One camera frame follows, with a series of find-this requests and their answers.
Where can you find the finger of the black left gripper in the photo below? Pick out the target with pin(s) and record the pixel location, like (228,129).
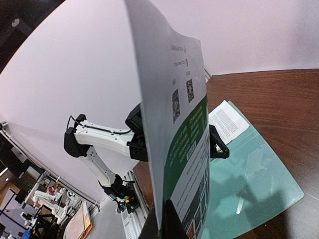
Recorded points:
(218,149)

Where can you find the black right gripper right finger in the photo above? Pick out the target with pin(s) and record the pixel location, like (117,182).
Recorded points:
(171,225)

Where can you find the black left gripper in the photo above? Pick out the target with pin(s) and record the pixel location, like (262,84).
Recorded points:
(137,145)

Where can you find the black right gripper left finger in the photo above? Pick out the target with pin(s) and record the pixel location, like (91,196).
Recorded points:
(150,228)

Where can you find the white printed text sheets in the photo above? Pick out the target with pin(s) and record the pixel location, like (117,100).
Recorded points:
(227,121)

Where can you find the teal file folder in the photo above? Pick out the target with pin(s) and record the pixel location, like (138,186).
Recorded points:
(247,189)

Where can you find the colourful printed brochure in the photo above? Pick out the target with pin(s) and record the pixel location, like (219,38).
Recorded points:
(171,70)

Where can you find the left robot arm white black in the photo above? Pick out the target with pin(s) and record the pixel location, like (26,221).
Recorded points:
(99,144)

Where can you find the wooden framed board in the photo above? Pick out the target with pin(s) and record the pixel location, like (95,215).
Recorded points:
(80,225)

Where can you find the aluminium front rail frame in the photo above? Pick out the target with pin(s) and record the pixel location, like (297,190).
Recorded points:
(136,213)

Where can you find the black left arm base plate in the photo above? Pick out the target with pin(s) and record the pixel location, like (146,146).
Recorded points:
(122,192)

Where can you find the left aluminium wall post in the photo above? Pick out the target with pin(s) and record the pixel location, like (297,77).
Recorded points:
(207,74)

